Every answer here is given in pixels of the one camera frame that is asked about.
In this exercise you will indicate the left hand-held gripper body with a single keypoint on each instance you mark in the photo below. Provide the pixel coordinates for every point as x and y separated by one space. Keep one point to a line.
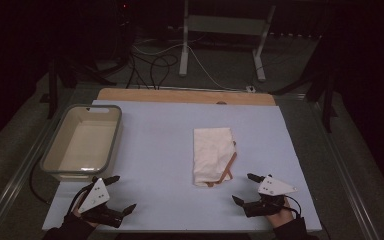
95 196

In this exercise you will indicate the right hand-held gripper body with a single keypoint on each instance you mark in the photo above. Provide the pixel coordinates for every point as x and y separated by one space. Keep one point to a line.
273 190

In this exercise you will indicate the light blue mat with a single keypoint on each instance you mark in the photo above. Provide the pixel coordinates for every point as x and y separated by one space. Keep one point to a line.
153 150

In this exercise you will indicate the beige plastic tub grey rim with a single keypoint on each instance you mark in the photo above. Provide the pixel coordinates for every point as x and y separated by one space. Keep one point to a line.
86 143

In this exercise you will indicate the black stand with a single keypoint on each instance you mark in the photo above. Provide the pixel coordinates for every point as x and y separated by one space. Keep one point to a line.
52 90
328 103

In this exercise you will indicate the person's right hand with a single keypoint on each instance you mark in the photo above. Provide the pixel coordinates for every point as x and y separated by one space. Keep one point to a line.
281 218

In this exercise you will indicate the person's left hand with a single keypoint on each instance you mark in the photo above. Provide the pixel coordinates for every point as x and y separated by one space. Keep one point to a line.
76 211

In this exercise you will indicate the white plug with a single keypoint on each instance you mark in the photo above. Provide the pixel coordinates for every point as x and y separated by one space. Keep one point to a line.
250 89

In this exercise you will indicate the metal frame rail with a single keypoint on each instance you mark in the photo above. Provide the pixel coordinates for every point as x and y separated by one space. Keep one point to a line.
20 173
346 173

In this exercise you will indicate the white metal stand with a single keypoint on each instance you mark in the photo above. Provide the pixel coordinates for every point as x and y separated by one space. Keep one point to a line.
225 25

